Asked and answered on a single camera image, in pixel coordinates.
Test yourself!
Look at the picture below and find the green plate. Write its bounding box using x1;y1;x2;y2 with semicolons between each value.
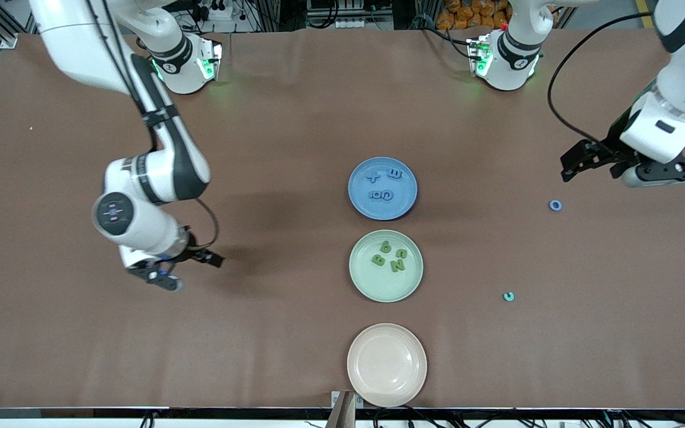
349;229;424;303

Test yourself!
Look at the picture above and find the orange fruit bag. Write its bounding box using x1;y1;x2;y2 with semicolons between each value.
436;0;513;32

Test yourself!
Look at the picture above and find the blue plate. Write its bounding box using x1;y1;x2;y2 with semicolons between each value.
348;157;419;221

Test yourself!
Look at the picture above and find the beige plate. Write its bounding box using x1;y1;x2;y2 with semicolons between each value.
347;323;428;408

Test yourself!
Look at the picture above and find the white power strip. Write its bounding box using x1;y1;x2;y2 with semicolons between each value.
200;0;231;22

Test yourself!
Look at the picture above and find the grey power strip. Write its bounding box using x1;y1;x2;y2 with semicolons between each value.
334;17;394;29

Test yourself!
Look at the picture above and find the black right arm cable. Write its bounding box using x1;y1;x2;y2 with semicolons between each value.
84;0;220;249

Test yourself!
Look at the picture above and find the metal table bracket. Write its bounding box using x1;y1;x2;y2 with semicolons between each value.
331;391;365;428

